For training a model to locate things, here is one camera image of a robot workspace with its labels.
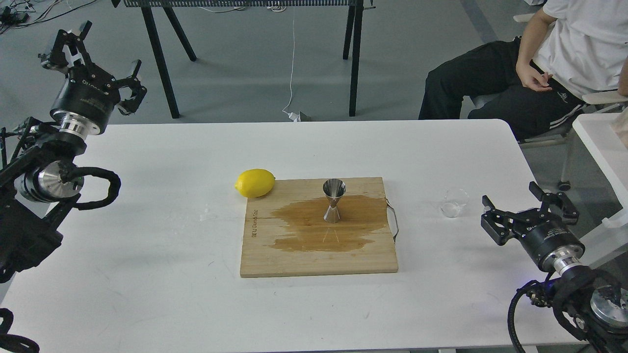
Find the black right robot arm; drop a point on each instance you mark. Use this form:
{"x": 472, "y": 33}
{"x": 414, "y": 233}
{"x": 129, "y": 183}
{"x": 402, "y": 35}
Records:
{"x": 589, "y": 304}

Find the small clear glass cup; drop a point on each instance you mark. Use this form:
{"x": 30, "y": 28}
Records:
{"x": 454, "y": 202}

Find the seated person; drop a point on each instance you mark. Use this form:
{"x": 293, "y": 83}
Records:
{"x": 569, "y": 48}

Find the wooden cutting board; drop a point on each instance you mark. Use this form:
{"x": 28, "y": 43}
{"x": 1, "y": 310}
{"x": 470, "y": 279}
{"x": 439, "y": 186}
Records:
{"x": 285, "y": 234}

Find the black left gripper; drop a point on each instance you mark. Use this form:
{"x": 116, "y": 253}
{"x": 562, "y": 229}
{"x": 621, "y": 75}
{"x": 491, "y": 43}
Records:
{"x": 88, "y": 92}

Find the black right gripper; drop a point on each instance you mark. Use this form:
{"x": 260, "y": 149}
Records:
{"x": 551, "y": 246}

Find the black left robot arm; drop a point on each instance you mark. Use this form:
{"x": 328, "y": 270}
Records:
{"x": 40, "y": 183}

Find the white side table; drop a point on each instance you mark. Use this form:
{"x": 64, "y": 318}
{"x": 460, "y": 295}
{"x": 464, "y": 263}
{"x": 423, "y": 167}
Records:
{"x": 609, "y": 238}

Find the steel double jigger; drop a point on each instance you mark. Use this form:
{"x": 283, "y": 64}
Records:
{"x": 334, "y": 189}

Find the yellow lemon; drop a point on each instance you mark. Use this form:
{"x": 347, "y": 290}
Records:
{"x": 254, "y": 183}

